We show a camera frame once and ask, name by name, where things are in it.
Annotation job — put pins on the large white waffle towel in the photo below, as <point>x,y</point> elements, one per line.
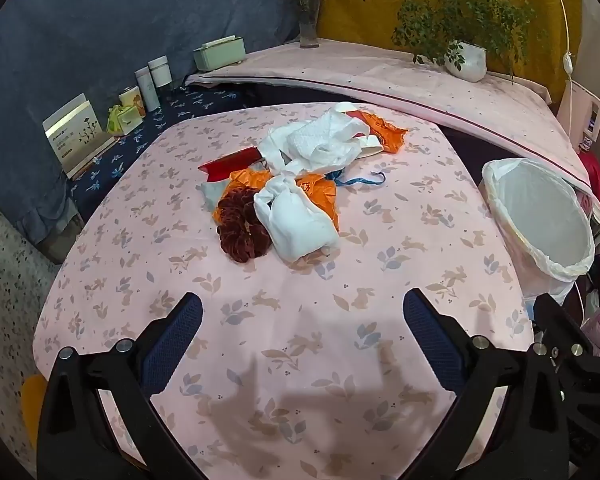
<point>315,142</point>

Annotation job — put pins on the dark red velvet scrunchie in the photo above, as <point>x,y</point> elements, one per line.
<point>237,225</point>

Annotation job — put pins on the red paper envelope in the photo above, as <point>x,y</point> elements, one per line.
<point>230,165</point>

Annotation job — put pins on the orange plastic bag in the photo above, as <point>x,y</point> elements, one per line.
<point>317,190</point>

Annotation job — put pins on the blue ribbon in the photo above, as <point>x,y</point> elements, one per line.
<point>360,180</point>

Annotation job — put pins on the trash bin with white liner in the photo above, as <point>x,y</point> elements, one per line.
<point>540,220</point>

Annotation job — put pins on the white bottle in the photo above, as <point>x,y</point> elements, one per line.
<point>147,90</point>

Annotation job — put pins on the white card box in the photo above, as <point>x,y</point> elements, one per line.
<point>75,130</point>

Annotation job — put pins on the pink rabbit print tablecloth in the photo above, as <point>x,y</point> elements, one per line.
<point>290,310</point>

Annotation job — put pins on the green plant in white pot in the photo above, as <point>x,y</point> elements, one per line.
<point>465,60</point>

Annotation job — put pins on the mustard yellow cloth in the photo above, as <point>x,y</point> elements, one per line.
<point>360,15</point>

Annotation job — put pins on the blue grey curtain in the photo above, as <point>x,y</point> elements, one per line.
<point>105,30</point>

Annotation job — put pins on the pale green box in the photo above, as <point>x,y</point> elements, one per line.
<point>220,52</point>

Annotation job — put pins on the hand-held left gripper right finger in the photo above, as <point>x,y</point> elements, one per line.
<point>430,340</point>

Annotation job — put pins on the yellow green packet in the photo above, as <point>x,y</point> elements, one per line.
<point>122,120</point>

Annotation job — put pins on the orange packet with blue print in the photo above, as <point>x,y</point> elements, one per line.
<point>390,135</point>

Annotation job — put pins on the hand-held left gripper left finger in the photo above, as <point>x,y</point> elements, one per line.
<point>175,340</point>

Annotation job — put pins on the yellow stool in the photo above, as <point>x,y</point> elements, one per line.
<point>32,410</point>

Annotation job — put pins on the small green orange box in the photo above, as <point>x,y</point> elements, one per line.
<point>131,102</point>

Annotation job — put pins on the red cloth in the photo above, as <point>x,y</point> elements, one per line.
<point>597,185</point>

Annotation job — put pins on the glass vase with pink flowers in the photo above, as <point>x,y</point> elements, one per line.
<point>308,25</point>

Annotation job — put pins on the navy floral cloth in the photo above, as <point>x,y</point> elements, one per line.
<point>130,155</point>

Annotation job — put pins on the pink white water dispenser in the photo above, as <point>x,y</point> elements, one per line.
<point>587,115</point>

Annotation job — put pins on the small white cloth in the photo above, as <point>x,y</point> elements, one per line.
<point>297,225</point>

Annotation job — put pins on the white jar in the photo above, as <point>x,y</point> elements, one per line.
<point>160,72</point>

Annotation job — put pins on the red paper cup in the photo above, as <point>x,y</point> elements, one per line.
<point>358,117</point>

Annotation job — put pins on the pink quilt with red stripe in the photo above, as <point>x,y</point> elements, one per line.
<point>380,75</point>

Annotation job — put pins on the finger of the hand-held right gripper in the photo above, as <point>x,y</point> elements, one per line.
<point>562,325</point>

